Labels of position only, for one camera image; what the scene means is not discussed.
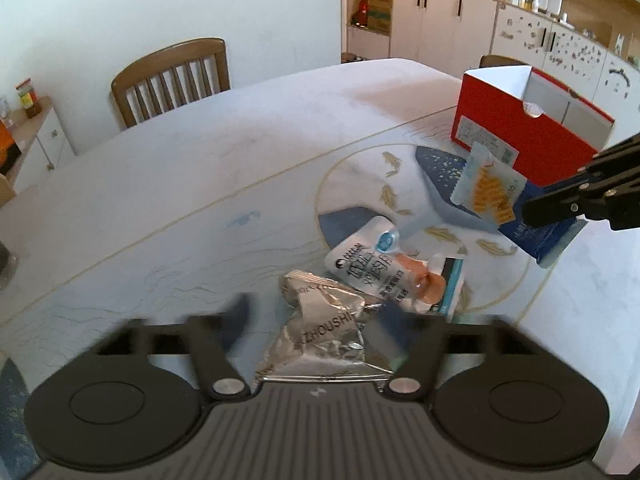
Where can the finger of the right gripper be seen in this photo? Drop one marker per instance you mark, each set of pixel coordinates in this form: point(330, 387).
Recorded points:
point(542, 209)

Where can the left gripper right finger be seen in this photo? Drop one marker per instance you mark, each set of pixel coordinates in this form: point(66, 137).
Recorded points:
point(423, 338)

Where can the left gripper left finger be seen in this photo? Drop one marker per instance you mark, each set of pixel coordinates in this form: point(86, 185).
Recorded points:
point(209, 339)

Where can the clear packet orange snacks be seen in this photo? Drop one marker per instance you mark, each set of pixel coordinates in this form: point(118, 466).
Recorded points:
point(488, 187)

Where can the white sausage snack pouch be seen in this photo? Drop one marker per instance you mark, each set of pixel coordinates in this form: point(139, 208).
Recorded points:
point(372, 261)

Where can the silver foil bag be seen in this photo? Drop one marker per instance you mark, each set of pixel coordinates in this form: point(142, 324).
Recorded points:
point(324, 339)

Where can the blue white carton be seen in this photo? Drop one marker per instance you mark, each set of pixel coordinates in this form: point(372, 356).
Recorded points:
point(544, 244)

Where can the red cardboard box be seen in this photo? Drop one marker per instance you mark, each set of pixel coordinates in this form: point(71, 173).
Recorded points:
point(530, 121)

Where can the wooden chair beside box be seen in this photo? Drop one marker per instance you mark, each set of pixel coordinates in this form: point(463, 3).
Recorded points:
point(495, 60)

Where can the white side cabinet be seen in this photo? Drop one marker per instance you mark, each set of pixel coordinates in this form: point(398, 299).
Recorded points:
point(44, 146)

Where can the wooden chair at far side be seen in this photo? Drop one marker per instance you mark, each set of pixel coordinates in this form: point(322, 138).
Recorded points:
point(170, 78)

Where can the orange snack bag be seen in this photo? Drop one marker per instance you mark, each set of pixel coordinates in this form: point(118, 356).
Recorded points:
point(9, 151)

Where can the red lidded sauce jar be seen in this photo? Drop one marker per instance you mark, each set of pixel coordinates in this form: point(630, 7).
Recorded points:
point(28, 98)

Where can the wall cabinet shelving unit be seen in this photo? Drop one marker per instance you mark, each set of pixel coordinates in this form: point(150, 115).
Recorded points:
point(592, 46)

